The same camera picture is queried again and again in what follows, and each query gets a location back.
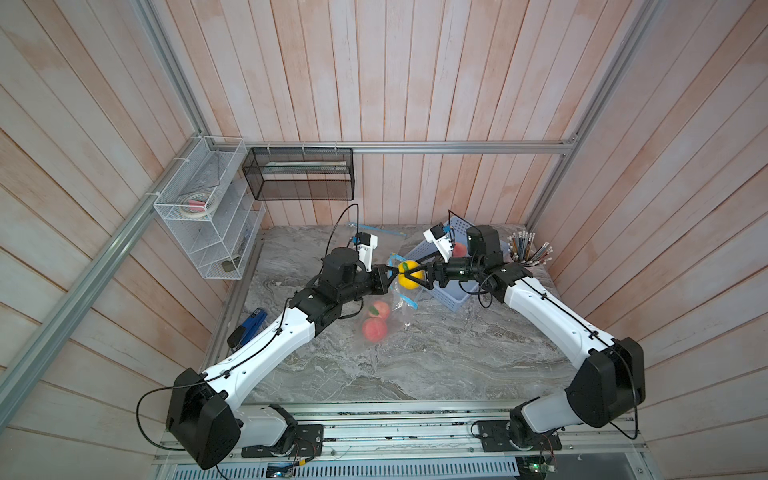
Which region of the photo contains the blue black device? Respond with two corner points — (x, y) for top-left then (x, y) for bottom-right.
(227, 308), (267, 351)

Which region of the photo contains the pink pen cup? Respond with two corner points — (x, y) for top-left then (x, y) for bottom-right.
(505, 260), (534, 283)

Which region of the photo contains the white wire shelf rack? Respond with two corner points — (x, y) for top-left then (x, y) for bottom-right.
(154, 136), (264, 280)

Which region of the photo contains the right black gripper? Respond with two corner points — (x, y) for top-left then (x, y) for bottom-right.
(406, 251), (484, 293)

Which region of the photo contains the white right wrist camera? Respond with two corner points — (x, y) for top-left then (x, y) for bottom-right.
(423, 223), (454, 262)

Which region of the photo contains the clear zip-top bag blue zipper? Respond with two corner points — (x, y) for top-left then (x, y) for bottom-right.
(336, 223), (407, 256)

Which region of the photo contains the lavender plastic basket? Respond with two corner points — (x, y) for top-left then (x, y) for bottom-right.
(399, 217), (516, 312)

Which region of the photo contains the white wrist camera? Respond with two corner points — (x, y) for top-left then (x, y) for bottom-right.
(423, 223), (454, 262)
(354, 232), (378, 272)

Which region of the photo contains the bundle of pens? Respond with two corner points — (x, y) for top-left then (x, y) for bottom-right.
(507, 230), (553, 267)

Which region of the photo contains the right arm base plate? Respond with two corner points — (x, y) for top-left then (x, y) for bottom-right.
(470, 420), (562, 453)

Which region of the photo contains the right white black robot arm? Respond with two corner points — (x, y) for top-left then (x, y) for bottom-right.
(403, 224), (646, 449)

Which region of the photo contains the yellow fruit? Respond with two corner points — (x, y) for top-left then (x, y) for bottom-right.
(398, 260), (424, 290)

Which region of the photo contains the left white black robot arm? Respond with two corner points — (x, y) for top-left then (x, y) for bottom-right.
(166, 247), (399, 470)

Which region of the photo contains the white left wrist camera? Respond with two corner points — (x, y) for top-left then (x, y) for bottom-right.
(354, 232), (378, 272)

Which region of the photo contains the pink peach basket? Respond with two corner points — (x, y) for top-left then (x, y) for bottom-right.
(367, 300), (391, 321)
(362, 317), (389, 343)

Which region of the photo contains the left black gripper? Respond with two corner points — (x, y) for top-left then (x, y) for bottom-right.
(338, 263), (400, 303)

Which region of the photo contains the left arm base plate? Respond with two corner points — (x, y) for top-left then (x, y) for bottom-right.
(241, 424), (324, 459)

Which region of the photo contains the black mesh wall basket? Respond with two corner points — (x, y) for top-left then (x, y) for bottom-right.
(241, 146), (356, 201)

